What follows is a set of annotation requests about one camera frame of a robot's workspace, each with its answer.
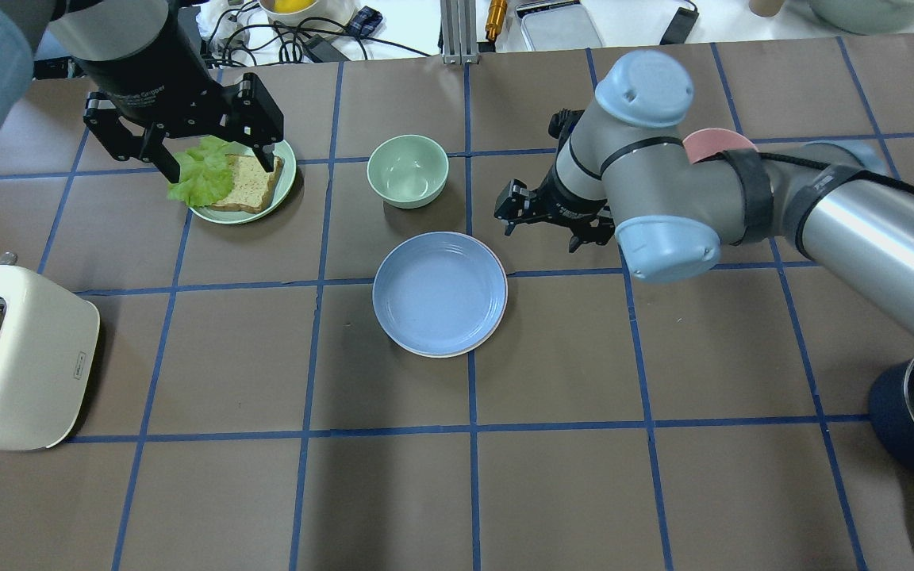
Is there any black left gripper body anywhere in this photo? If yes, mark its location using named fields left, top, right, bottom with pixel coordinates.
left=76, top=8, right=284, bottom=163

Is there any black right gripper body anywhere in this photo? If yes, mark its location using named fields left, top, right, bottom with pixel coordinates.
left=493, top=109, right=616, bottom=248

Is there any blue plate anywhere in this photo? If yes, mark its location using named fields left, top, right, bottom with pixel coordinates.
left=371, top=232, right=510, bottom=358

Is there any pink plate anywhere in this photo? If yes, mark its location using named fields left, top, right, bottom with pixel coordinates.
left=376, top=268, right=510, bottom=358

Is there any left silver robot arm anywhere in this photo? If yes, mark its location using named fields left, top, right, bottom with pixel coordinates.
left=0, top=1, right=284, bottom=183

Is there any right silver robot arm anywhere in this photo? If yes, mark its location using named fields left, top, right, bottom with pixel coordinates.
left=494, top=50, right=914, bottom=335

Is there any bread slice on plate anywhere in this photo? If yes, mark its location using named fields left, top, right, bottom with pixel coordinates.
left=207, top=153, right=284, bottom=214

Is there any green lettuce leaf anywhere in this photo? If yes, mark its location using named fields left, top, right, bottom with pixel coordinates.
left=167, top=135, right=233, bottom=209

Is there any green plate with sandwich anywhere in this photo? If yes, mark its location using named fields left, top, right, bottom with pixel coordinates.
left=190, top=140, right=301, bottom=225

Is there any mint green bowl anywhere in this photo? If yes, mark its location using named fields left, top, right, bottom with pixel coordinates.
left=367, top=134, right=449, bottom=209

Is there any pink bowl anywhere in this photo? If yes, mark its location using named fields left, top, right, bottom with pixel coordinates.
left=682, top=128, right=758, bottom=165

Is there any bowl with toy fruit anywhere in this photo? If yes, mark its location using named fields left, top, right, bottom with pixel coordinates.
left=259, top=1, right=359, bottom=30

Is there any black power adapter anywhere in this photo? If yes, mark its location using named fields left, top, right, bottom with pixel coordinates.
left=659, top=7, right=700, bottom=46

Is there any white toaster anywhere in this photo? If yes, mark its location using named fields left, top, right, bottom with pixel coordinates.
left=0, top=265, right=101, bottom=450

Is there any steel bowl with toys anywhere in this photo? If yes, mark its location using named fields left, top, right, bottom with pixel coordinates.
left=808, top=1, right=914, bottom=35

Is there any orange handled screwdriver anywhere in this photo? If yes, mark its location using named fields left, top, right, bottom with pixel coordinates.
left=485, top=0, right=509, bottom=43

